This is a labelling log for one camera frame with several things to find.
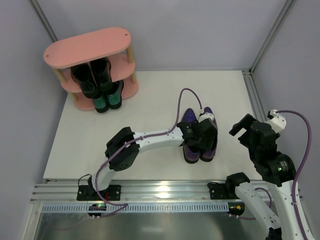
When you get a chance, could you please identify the aluminium right corner post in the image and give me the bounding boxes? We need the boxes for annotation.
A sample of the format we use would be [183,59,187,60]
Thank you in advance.
[249,0,297,75]

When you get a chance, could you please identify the black patent loafer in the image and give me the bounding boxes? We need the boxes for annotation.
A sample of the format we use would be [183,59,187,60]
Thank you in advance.
[70,63,102,99]
[90,57,113,92]

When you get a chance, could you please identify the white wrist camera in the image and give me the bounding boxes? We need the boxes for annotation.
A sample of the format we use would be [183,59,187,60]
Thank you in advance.
[265,109,287,134]
[197,106,217,124]

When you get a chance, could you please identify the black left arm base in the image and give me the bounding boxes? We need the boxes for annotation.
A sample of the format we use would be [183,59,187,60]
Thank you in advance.
[76,174,122,201]

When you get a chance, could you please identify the aluminium rail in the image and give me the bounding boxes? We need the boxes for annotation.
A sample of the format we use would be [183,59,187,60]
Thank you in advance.
[241,69,287,181]
[29,178,305,205]

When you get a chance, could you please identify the green loafer shoe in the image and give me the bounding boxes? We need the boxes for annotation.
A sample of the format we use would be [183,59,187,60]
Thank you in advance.
[106,80,124,110]
[92,95,109,113]

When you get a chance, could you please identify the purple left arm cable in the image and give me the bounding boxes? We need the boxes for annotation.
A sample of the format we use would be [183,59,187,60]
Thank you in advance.
[77,87,205,219]

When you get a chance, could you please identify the aluminium right side rail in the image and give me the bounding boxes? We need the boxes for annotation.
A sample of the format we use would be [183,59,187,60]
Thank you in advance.
[241,69,287,181]

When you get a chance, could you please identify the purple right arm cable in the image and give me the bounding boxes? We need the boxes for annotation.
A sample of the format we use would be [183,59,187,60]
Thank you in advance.
[229,109,313,240]

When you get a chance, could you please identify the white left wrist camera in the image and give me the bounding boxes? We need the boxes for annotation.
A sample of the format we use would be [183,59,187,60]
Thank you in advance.
[197,106,217,124]

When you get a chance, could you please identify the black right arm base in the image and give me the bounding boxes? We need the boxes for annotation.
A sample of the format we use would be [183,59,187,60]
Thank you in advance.
[207,182,239,200]

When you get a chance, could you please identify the pink three-tier shoe shelf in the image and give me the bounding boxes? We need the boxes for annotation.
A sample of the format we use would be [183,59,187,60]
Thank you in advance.
[43,27,139,111]

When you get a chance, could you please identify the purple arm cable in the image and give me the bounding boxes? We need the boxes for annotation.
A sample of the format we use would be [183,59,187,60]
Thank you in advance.
[77,87,205,219]
[229,109,313,240]

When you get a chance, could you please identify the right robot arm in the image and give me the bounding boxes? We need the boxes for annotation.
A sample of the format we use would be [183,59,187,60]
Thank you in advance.
[225,114,314,240]

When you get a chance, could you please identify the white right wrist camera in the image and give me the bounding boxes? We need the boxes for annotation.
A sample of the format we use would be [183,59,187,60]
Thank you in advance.
[265,109,287,134]

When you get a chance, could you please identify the aluminium front rail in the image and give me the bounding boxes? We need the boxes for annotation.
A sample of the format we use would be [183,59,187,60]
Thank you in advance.
[29,178,305,205]

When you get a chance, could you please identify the purple loafer shoe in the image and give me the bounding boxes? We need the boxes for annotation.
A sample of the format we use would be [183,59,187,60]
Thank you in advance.
[200,122,218,162]
[178,108,200,164]

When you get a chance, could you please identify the aluminium left corner post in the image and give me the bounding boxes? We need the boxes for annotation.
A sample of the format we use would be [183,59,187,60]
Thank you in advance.
[29,0,59,43]

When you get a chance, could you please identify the slotted grey cable duct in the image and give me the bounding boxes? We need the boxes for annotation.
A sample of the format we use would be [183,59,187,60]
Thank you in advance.
[41,201,229,214]

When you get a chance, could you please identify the aluminium corner post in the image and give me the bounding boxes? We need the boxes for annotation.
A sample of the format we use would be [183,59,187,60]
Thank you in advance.
[29,0,59,43]
[249,0,297,75]

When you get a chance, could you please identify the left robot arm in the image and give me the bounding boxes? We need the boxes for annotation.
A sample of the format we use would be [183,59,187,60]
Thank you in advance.
[89,113,218,200]

